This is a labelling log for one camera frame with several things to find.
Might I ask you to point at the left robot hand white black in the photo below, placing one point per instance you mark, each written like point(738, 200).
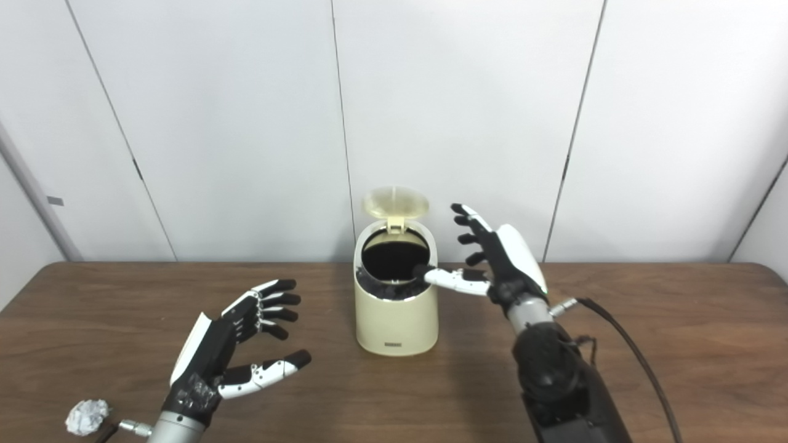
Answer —
point(209, 357)

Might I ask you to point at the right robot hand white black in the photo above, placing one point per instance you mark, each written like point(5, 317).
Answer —
point(511, 271)

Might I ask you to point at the cream-colored round bin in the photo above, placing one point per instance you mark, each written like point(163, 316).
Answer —
point(397, 326)

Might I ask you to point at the white paper ball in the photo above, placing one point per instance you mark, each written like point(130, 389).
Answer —
point(88, 417)

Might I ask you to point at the cream round bin lid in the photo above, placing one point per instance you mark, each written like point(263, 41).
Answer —
point(394, 202)

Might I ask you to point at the black bin liner bag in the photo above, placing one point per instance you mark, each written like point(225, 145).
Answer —
point(394, 255)

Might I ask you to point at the black wall panel hinge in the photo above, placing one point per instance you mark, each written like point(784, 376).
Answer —
point(137, 170)
point(565, 165)

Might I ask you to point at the small grey wall tag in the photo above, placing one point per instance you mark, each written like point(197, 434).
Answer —
point(55, 200)

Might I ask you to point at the grey wall corner post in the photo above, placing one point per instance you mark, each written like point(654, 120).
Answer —
point(36, 191)

